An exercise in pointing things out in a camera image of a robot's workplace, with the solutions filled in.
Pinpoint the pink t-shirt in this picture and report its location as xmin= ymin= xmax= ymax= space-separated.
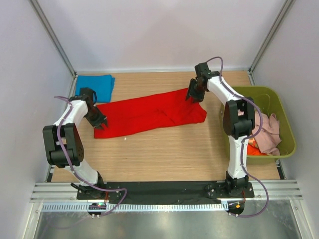
xmin=254 ymin=113 xmax=281 ymax=156

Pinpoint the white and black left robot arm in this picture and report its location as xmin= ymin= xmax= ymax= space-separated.
xmin=42 ymin=88 xmax=108 ymax=199

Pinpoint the olive green plastic bin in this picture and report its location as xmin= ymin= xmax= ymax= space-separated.
xmin=233 ymin=86 xmax=296 ymax=164

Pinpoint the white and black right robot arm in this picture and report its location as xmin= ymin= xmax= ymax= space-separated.
xmin=186 ymin=62 xmax=255 ymax=197

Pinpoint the white slotted cable duct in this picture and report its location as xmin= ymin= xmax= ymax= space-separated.
xmin=41 ymin=202 xmax=228 ymax=213

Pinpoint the folded blue t-shirt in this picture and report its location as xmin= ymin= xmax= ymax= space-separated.
xmin=75 ymin=75 xmax=115 ymax=103

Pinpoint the white printed t-shirt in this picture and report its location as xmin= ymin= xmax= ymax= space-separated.
xmin=248 ymin=138 xmax=258 ymax=148

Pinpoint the aluminium front rail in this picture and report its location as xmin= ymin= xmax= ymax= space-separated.
xmin=30 ymin=180 xmax=302 ymax=205

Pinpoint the red t-shirt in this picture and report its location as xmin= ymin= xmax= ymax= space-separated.
xmin=94 ymin=88 xmax=207 ymax=139

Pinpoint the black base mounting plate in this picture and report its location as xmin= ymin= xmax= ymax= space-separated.
xmin=76 ymin=181 xmax=255 ymax=205

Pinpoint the orange t-shirt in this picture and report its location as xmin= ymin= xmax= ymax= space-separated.
xmin=247 ymin=144 xmax=267 ymax=156

